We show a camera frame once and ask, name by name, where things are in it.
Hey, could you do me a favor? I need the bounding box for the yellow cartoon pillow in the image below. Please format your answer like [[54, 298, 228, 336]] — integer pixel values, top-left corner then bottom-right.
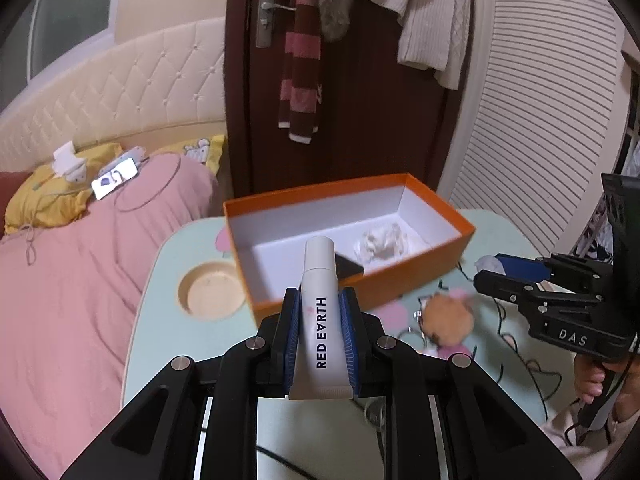
[[153, 134, 226, 174]]

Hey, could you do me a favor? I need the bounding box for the pink bed quilt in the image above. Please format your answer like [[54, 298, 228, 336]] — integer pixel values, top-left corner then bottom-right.
[[1, 153, 218, 479]]

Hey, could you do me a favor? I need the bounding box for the lit smartphone on bed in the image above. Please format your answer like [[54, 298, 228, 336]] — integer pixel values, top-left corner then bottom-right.
[[91, 158, 138, 200]]

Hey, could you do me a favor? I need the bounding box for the striped red scarf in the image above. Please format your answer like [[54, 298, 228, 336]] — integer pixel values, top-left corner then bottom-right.
[[278, 0, 322, 144]]

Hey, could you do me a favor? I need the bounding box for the person right hand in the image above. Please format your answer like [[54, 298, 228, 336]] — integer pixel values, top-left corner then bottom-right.
[[574, 354, 639, 422]]

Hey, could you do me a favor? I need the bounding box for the beige tufted headboard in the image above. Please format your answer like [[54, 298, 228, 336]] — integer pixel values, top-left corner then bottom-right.
[[1, 18, 226, 171]]

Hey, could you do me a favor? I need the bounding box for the white knit sweater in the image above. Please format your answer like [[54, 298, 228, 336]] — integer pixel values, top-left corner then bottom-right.
[[370, 0, 472, 90]]

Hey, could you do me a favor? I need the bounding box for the white tissue pack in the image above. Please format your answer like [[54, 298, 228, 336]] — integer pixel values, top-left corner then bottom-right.
[[52, 141, 87, 183]]

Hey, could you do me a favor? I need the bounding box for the brown plush toy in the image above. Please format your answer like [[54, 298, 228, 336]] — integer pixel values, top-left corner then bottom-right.
[[420, 292, 475, 347]]

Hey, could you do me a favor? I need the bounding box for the dark glasses case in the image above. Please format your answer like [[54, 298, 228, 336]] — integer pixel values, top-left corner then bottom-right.
[[335, 254, 363, 281]]

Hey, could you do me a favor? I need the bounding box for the orange cardboard box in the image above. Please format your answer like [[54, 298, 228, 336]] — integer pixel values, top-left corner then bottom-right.
[[224, 174, 475, 322]]

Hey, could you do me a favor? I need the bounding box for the white tissue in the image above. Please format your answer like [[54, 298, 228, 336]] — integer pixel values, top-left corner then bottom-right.
[[354, 223, 408, 264]]

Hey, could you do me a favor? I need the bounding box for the white Red Earth tube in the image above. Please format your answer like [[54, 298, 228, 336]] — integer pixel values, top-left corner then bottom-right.
[[288, 236, 352, 401]]

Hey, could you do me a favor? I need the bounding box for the dark red pillow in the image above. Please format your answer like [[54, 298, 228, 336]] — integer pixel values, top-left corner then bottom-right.
[[0, 171, 30, 220]]

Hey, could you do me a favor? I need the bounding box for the black cable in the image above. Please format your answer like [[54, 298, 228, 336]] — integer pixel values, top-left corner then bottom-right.
[[456, 259, 557, 403]]

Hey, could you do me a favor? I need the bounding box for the silver door handle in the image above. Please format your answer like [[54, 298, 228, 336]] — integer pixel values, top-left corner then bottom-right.
[[255, 0, 295, 49]]

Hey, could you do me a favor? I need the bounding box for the dark red wooden door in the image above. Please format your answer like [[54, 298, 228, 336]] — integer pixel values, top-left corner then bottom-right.
[[224, 0, 463, 197]]

